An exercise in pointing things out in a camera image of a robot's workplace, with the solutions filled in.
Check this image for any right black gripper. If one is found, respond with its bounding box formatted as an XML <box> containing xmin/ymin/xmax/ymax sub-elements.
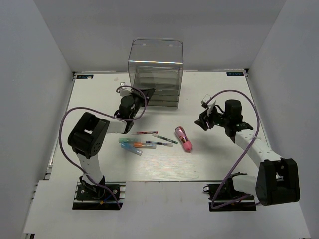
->
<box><xmin>195</xmin><ymin>105</ymin><xmax>230</xmax><ymax>131</ymax></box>

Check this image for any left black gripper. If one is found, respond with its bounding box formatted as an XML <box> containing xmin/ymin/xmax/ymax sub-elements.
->
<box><xmin>129</xmin><ymin>87</ymin><xmax>156</xmax><ymax>120</ymax></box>

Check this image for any clear plastic drawer organizer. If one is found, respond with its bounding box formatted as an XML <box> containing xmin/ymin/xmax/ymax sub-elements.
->
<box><xmin>128</xmin><ymin>38</ymin><xmax>184</xmax><ymax>108</ymax></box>

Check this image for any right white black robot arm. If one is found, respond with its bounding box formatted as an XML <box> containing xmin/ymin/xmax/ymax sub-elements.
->
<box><xmin>195</xmin><ymin>99</ymin><xmax>300</xmax><ymax>206</ymax></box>

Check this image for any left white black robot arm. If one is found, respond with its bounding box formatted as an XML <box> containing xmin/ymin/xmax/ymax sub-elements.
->
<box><xmin>67</xmin><ymin>88</ymin><xmax>155</xmax><ymax>199</ymax></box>

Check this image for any red gel pen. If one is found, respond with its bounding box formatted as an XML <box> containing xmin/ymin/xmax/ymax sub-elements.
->
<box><xmin>135</xmin><ymin>131</ymin><xmax>158</xmax><ymax>135</ymax></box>

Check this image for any green gel pen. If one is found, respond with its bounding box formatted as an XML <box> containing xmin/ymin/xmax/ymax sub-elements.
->
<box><xmin>152</xmin><ymin>134</ymin><xmax>178</xmax><ymax>144</ymax></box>

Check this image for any blue gel pen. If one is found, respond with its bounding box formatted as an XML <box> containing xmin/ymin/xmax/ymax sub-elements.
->
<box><xmin>146</xmin><ymin>141</ymin><xmax>173</xmax><ymax>147</ymax></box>

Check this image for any green highlighter marker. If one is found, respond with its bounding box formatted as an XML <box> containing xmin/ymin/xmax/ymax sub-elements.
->
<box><xmin>118</xmin><ymin>138</ymin><xmax>140</xmax><ymax>144</ymax></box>

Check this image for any orange highlighter marker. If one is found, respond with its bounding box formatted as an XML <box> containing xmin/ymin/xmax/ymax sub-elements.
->
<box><xmin>133</xmin><ymin>142</ymin><xmax>157</xmax><ymax>149</ymax></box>

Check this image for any right blue table sticker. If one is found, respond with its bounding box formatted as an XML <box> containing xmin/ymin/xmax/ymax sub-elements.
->
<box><xmin>226</xmin><ymin>72</ymin><xmax>244</xmax><ymax>76</ymax></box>

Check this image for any blue table sticker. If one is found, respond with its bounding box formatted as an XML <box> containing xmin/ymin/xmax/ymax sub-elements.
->
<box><xmin>226</xmin><ymin>72</ymin><xmax>244</xmax><ymax>76</ymax></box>
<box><xmin>76</xmin><ymin>75</ymin><xmax>94</xmax><ymax>79</ymax></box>

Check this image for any blue highlighter marker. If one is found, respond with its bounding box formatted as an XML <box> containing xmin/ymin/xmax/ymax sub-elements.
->
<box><xmin>120</xmin><ymin>143</ymin><xmax>143</xmax><ymax>156</ymax></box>

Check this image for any left blue table sticker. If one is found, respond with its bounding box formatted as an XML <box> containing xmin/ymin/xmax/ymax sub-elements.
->
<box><xmin>76</xmin><ymin>75</ymin><xmax>94</xmax><ymax>79</ymax></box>

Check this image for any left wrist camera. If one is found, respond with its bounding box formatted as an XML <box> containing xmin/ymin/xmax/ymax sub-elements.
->
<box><xmin>117</xmin><ymin>82</ymin><xmax>131</xmax><ymax>97</ymax></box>

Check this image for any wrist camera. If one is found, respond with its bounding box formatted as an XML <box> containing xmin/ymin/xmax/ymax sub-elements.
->
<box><xmin>201</xmin><ymin>94</ymin><xmax>216</xmax><ymax>115</ymax></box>
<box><xmin>117</xmin><ymin>82</ymin><xmax>131</xmax><ymax>97</ymax></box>

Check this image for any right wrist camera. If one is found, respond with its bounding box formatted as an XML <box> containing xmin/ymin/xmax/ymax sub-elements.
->
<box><xmin>201</xmin><ymin>94</ymin><xmax>216</xmax><ymax>115</ymax></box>

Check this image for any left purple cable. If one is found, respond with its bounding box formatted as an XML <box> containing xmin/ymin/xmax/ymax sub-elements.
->
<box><xmin>60</xmin><ymin>86</ymin><xmax>148</xmax><ymax>209</ymax></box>

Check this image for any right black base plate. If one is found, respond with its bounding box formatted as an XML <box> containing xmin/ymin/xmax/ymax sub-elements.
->
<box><xmin>202</xmin><ymin>183</ymin><xmax>257</xmax><ymax>212</ymax></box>

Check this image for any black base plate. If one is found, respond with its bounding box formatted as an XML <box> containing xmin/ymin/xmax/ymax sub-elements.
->
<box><xmin>72</xmin><ymin>182</ymin><xmax>126</xmax><ymax>211</ymax></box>
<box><xmin>202</xmin><ymin>183</ymin><xmax>257</xmax><ymax>212</ymax></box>

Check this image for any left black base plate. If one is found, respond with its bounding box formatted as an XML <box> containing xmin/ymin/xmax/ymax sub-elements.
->
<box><xmin>72</xmin><ymin>182</ymin><xmax>126</xmax><ymax>211</ymax></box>

